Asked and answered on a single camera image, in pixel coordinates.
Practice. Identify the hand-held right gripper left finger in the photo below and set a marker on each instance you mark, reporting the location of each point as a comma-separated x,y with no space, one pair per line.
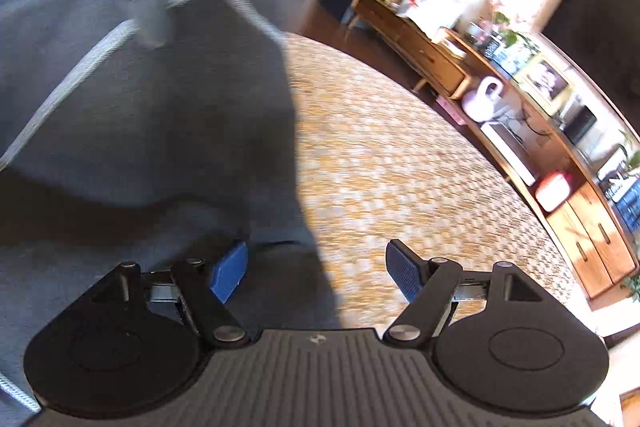
230,272

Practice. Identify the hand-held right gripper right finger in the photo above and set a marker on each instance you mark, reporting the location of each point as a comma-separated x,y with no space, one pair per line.
405,269

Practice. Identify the black garment with grey stitching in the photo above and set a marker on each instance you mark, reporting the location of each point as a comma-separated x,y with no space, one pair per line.
150,117

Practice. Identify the beige lace tablecloth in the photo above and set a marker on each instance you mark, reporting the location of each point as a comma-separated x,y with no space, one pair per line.
400,157

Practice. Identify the white flat box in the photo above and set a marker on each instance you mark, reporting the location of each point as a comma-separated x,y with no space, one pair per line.
505,149

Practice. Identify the pink kettlebell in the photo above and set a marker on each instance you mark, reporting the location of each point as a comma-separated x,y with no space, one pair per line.
482,102

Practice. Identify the wooden sideboard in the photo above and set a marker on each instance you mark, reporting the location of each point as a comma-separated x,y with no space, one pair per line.
595,232

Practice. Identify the black speaker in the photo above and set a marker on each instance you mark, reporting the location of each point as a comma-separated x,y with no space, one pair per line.
580,124

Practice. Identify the blue box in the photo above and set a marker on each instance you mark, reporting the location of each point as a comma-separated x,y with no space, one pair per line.
629,204

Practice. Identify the small plant in white pot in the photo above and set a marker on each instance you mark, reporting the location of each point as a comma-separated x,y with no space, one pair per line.
622,162

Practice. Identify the pink flower plant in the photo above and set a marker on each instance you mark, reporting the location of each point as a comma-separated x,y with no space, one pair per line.
505,24

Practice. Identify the white gift bag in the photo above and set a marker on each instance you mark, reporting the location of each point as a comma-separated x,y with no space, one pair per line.
427,2

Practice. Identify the black television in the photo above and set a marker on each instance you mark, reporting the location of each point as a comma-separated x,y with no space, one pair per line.
595,22

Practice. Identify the green photo frame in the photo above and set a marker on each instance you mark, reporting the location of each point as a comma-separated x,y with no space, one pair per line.
545,82

